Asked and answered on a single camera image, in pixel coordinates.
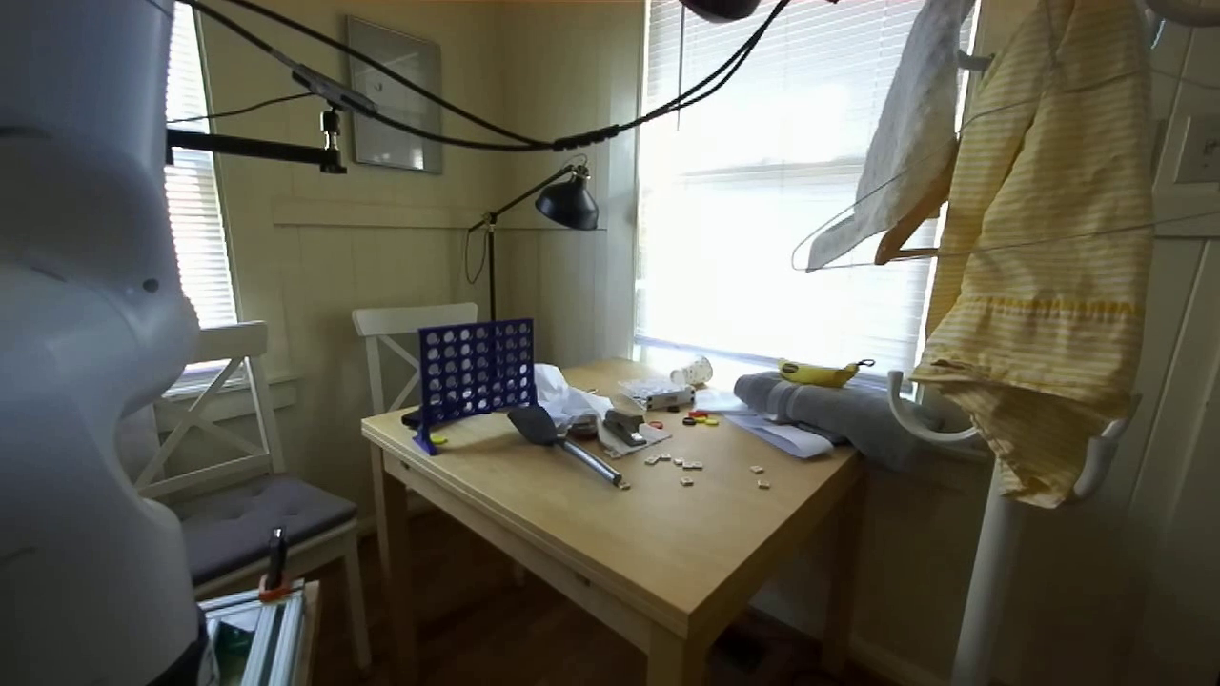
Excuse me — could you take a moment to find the white coat stand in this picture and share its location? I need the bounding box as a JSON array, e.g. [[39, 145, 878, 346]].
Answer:
[[883, 0, 1145, 686]]

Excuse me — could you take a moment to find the grey folded pouch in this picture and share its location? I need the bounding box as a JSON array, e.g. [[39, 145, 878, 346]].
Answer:
[[601, 407, 649, 445]]

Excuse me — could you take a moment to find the black floor lamp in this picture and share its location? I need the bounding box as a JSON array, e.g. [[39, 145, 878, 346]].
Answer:
[[462, 161, 601, 323]]

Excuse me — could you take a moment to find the white plastic bag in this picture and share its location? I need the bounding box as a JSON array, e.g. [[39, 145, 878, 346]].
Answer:
[[530, 363, 615, 436]]

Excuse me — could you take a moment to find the yellow banana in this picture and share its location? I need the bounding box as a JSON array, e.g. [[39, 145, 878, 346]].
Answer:
[[772, 358, 872, 392]]

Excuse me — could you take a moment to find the yellow striped shirt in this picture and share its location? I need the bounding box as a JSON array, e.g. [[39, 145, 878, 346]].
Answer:
[[912, 0, 1158, 515]]

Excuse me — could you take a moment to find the blue connect four grid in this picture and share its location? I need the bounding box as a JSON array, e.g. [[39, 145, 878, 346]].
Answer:
[[417, 316, 537, 458]]

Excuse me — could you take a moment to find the black marker with orange collar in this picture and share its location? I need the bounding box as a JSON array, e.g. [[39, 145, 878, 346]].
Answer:
[[259, 526, 295, 601]]

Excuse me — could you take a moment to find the plain white wooden chair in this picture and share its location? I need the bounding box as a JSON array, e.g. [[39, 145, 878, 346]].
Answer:
[[347, 297, 484, 416]]

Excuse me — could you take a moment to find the patterned paper cup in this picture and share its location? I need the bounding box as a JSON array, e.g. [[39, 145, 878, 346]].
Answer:
[[667, 354, 717, 388]]

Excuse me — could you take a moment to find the white towel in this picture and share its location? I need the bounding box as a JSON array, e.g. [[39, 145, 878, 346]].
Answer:
[[802, 0, 978, 274]]

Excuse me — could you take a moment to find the narrow white window blind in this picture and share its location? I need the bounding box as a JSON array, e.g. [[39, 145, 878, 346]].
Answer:
[[162, 0, 240, 332]]

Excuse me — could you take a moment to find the light wooden table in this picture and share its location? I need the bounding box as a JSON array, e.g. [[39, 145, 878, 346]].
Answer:
[[358, 358, 869, 686]]

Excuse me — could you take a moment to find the white patterned flat box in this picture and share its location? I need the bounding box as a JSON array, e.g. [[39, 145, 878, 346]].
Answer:
[[620, 374, 699, 411]]

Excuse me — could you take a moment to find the black frying pan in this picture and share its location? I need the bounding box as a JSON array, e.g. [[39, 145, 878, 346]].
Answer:
[[507, 401, 625, 490]]

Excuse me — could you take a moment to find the white paper sheet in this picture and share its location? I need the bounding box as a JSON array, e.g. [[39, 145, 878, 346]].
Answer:
[[719, 403, 835, 467]]

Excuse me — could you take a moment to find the black camera on boom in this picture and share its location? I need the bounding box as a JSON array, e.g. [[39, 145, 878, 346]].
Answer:
[[287, 60, 380, 124]]

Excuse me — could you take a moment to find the white panel door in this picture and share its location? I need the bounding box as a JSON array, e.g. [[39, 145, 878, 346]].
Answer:
[[1118, 0, 1220, 686]]

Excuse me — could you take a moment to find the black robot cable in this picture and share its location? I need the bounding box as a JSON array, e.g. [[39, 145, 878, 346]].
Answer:
[[184, 0, 794, 158]]

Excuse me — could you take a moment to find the white open box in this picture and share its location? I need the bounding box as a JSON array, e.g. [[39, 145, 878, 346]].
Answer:
[[199, 581, 321, 686]]

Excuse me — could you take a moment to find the grey folded cloth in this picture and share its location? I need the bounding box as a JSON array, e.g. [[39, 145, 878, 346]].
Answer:
[[731, 368, 936, 472]]

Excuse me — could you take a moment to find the grey framed picture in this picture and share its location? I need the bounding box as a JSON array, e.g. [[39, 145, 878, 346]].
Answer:
[[339, 11, 447, 181]]

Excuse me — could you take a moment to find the white chair with grey cushion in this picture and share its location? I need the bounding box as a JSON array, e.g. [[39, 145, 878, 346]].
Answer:
[[124, 316, 373, 678]]

